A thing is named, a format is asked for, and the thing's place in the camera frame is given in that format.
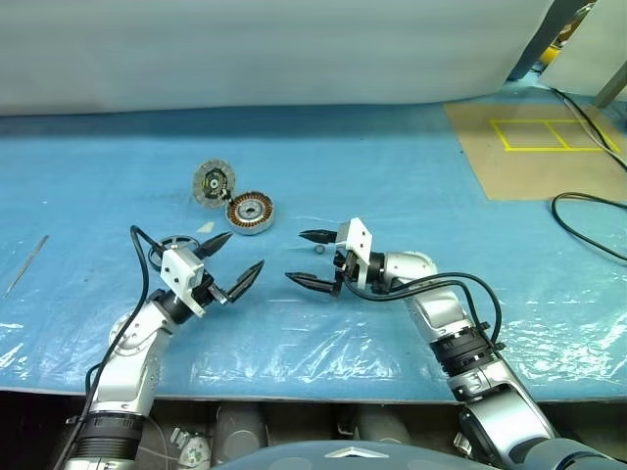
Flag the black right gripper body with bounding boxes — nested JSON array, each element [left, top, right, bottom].
[[331, 247, 362, 298]]

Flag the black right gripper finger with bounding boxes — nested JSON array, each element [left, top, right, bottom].
[[284, 271, 340, 298], [299, 229, 340, 246]]

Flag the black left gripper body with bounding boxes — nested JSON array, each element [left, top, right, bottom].
[[194, 272, 236, 310]]

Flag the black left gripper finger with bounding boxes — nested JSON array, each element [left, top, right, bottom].
[[224, 258, 266, 305], [194, 231, 233, 260]]

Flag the black ring part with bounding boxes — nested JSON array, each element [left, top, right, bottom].
[[146, 234, 200, 268]]

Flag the silver motor stator copper windings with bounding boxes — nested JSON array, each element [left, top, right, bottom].
[[225, 192, 276, 236]]

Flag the blue plastic table cover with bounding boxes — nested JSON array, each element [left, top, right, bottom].
[[0, 80, 627, 405]]

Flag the grey rounded cylinder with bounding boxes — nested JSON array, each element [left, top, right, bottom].
[[213, 403, 268, 464], [355, 404, 410, 445]]

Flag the small white connector part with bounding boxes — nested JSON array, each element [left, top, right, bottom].
[[169, 425, 212, 466]]

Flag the dark grey robot torso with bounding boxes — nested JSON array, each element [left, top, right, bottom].
[[210, 439, 496, 470]]

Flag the thin metal strip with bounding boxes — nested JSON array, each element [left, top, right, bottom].
[[4, 234, 51, 299]]

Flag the white foam backdrop sheet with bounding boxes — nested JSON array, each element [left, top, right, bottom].
[[0, 0, 555, 118]]

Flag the brown cardboard sheet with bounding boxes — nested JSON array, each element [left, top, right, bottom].
[[443, 100, 627, 202]]

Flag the white side panel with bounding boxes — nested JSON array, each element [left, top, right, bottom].
[[541, 0, 627, 107]]

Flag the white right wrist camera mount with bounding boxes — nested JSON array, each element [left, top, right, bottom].
[[335, 217, 376, 290]]

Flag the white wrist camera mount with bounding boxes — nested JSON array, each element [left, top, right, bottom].
[[161, 248, 217, 317], [335, 217, 376, 290]]

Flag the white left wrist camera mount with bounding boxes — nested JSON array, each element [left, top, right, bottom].
[[161, 248, 217, 317]]

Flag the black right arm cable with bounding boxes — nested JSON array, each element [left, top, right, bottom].
[[342, 271, 504, 353]]

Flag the thin white wire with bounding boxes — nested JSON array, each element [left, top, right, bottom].
[[141, 418, 178, 462]]

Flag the thick black looped cable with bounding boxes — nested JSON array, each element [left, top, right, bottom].
[[552, 192, 627, 268]]

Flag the thin black cable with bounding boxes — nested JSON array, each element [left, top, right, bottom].
[[548, 86, 622, 150]]

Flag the blue-grey slanted post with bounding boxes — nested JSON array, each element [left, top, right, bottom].
[[508, 0, 594, 82]]

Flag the grey metal post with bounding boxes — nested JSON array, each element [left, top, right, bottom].
[[595, 63, 627, 109]]

